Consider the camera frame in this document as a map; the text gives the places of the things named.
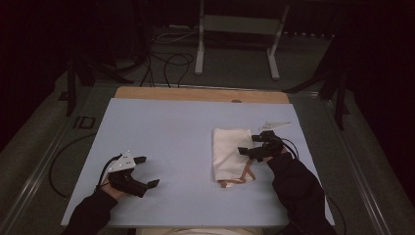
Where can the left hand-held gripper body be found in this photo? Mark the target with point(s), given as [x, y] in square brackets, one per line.
[124, 163]

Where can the person's left hand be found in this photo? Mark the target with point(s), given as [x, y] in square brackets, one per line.
[112, 191]

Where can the black tripod stand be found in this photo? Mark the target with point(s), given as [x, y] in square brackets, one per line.
[339, 98]
[71, 91]

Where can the person's right hand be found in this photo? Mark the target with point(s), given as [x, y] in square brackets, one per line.
[277, 157]

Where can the wooden table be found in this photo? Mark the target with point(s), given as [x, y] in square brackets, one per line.
[195, 94]

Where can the grey metal stand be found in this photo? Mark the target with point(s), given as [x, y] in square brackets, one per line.
[239, 24]

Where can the cream baby vest brown trim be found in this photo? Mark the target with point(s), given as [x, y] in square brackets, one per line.
[228, 150]

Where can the aluminium floor rail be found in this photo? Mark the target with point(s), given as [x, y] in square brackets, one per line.
[36, 173]
[365, 182]

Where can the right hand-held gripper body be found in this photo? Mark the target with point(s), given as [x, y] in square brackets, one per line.
[270, 147]

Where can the light blue table mat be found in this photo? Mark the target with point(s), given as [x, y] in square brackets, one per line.
[163, 130]

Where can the black square floor bracket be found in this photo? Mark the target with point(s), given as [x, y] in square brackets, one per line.
[75, 122]

